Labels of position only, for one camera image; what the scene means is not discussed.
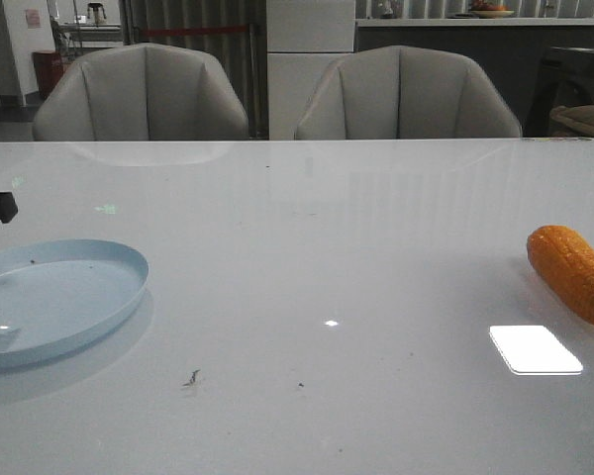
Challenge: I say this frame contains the light blue round plate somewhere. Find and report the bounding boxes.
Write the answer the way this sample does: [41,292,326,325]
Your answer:
[0,239,149,370]

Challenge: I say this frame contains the orange plastic corn cob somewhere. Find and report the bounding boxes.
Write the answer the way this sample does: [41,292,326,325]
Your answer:
[526,225,594,325]

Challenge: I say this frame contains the red cabinet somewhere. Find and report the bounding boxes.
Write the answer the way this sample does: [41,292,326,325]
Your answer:
[32,50,65,99]

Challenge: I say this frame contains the left beige upholstered chair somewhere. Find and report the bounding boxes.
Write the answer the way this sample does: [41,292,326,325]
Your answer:
[33,43,248,142]

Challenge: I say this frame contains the beige upholstered chair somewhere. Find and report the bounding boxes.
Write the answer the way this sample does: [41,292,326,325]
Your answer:
[294,46,522,141]
[33,43,248,142]

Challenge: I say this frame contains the red barrier belt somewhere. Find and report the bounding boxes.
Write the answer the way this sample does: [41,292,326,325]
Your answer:
[135,24,249,38]

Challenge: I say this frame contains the white refrigerator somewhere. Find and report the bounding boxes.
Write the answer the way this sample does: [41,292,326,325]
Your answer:
[266,1,355,141]

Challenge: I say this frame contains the right beige upholstered chair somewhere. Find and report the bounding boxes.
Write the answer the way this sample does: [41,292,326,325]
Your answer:
[294,46,522,141]

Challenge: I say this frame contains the bowl of fruit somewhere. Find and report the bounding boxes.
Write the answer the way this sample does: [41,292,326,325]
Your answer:
[469,0,514,19]

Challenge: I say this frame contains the grey counter with white top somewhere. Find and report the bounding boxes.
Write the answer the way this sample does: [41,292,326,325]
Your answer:
[354,18,594,132]

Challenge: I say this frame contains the tan cushion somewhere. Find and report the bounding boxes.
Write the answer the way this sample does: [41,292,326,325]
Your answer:
[549,105,594,138]

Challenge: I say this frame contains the pink wall notice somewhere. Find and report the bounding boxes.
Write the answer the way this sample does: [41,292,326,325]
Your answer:
[25,9,41,29]

